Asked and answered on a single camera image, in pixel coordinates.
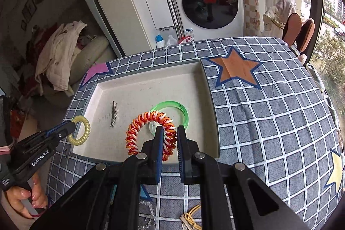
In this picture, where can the grey shallow cardboard tray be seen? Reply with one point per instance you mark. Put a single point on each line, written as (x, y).
(151, 87)

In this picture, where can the cream tote bag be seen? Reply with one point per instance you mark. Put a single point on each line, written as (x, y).
(271, 24)

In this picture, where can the person's left hand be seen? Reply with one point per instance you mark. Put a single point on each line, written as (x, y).
(20, 199)

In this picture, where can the beige hair clip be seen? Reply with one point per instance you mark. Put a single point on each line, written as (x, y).
(185, 220)

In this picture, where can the clear plastic jug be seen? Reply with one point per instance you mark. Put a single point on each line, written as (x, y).
(171, 40)

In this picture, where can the rhinestone hair clip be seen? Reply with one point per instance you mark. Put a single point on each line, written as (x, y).
(113, 114)

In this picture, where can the green translucent bangle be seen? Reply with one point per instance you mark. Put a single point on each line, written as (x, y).
(172, 104)

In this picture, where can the white front-load washing machine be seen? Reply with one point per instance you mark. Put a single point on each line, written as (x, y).
(178, 3)

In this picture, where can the white bottle blue cap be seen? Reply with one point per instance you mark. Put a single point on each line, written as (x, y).
(160, 42)

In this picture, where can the large dark picture frame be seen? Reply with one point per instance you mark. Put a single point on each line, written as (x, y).
(28, 8)

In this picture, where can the brown round chair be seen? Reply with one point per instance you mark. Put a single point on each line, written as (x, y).
(307, 34)
(292, 28)

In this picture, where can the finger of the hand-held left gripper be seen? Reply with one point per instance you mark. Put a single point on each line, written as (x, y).
(63, 134)
(58, 129)

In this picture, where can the dark red cloth pile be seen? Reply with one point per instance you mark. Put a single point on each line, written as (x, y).
(32, 49)

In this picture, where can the checked hanging cloth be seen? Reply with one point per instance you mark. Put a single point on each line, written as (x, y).
(249, 3)

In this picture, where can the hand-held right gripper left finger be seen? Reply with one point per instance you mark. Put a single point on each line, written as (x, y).
(159, 154)

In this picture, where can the beige coat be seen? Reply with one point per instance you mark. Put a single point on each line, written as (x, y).
(59, 57)

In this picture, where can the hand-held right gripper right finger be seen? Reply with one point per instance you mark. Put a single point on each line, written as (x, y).
(182, 157)

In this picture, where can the white cloth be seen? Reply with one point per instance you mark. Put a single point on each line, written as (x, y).
(287, 3)

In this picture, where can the cream sofa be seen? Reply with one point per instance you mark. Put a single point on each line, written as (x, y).
(94, 49)

